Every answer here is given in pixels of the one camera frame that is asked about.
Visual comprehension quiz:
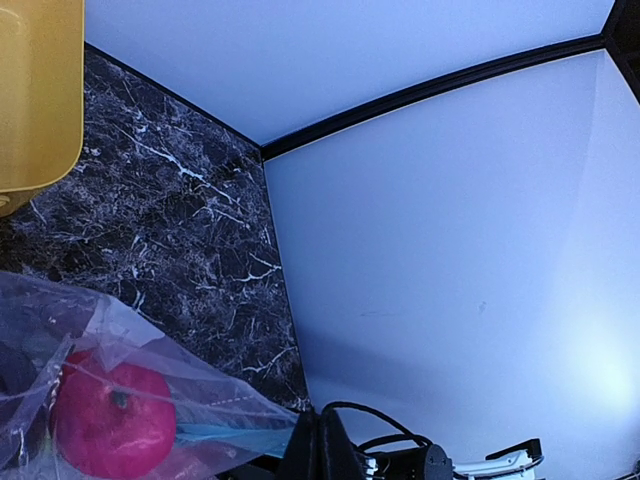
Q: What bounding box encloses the yellow plastic bin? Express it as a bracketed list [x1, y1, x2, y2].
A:
[1, 1, 85, 217]

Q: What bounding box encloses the red fake apple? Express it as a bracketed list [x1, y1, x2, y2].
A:
[49, 350, 177, 479]

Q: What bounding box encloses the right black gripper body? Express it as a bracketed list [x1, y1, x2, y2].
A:
[353, 439, 450, 480]

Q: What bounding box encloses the clear zip top bag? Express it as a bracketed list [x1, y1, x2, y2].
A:
[1, 272, 297, 479]

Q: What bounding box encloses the right black frame post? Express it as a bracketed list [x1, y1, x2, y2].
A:
[259, 0, 640, 161]

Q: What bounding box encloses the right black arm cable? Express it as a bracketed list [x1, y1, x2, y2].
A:
[319, 399, 436, 451]

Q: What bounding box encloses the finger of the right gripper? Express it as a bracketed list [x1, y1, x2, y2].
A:
[279, 410, 366, 480]

